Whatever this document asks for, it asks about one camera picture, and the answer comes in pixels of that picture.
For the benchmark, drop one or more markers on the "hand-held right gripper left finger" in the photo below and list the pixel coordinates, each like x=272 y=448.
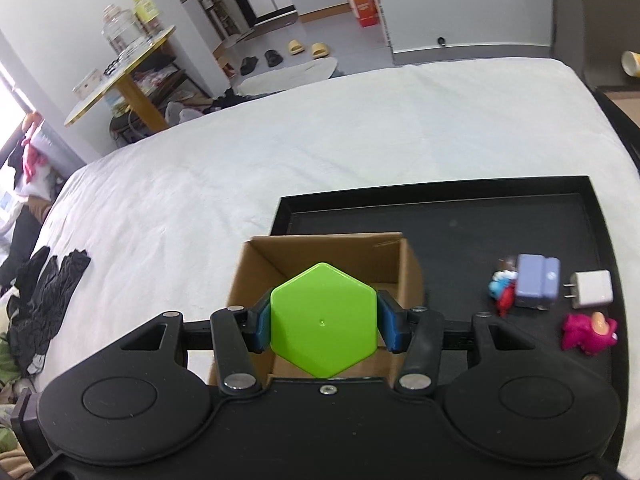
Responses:
x=263 y=320

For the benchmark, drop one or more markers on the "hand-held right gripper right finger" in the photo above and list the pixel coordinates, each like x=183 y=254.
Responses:
x=390 y=322

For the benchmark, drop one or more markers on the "brown cardboard box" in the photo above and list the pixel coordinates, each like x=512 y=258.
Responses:
x=255 y=270

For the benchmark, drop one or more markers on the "green hexagonal block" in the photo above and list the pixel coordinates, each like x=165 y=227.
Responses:
x=322 y=320

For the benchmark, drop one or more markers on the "black tray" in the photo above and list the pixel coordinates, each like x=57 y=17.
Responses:
x=425 y=220

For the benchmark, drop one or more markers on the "blue red toy figure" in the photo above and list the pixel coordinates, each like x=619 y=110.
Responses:
x=500 y=287

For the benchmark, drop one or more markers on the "lavender sofa toy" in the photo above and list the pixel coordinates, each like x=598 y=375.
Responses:
x=532 y=280

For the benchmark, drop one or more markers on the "pink plush toy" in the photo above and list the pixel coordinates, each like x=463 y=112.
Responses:
x=580 y=332

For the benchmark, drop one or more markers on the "white charger plug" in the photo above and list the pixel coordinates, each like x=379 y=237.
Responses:
x=592 y=288

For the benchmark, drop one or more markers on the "black clothing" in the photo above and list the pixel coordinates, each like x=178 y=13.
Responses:
x=45 y=290

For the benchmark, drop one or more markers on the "white plastic bag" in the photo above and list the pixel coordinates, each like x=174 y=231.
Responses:
x=182 y=114

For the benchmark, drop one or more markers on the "white rug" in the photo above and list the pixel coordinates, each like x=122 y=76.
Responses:
x=290 y=77

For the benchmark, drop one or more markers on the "black slipper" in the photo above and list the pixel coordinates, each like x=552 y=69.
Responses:
x=273 y=58
x=249 y=65

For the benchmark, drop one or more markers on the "pink clothes pile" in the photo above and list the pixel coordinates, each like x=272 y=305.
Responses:
x=32 y=155

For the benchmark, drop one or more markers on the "round table with yellow edge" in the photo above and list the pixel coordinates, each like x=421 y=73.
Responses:
x=125 y=67

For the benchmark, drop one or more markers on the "small clear container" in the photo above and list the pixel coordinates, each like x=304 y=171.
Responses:
x=87 y=82

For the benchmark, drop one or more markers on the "orange box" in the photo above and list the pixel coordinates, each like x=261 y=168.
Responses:
x=364 y=10

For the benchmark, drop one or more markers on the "dark-rimmed wooden side table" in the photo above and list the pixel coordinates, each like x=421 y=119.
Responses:
x=622 y=105

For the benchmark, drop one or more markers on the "clear glass jar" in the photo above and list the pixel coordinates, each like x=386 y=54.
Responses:
x=122 y=30

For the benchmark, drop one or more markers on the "white yellow paper cup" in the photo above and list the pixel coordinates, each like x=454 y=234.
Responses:
x=632 y=65

